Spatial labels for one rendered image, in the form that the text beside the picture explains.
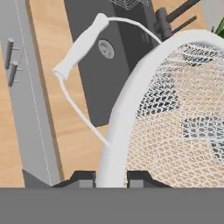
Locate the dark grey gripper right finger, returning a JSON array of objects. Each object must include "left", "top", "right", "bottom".
[{"left": 126, "top": 170, "right": 173, "bottom": 189}]

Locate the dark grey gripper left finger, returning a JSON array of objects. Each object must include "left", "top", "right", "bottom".
[{"left": 52, "top": 170, "right": 97, "bottom": 189}]

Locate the white mesh colander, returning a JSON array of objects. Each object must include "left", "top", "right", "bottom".
[{"left": 52, "top": 12, "right": 224, "bottom": 189}]

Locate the grey cupboard front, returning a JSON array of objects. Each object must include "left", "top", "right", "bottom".
[{"left": 0, "top": 0, "right": 65, "bottom": 189}]

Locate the green plant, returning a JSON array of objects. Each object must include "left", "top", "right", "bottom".
[{"left": 211, "top": 17, "right": 224, "bottom": 39}]

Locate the grey cupboard handle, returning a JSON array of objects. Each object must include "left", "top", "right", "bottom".
[
  {"left": 4, "top": 38, "right": 19, "bottom": 70},
  {"left": 7, "top": 59, "right": 25, "bottom": 88}
]

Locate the white wire rack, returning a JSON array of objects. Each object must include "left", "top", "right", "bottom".
[{"left": 108, "top": 0, "right": 150, "bottom": 11}]

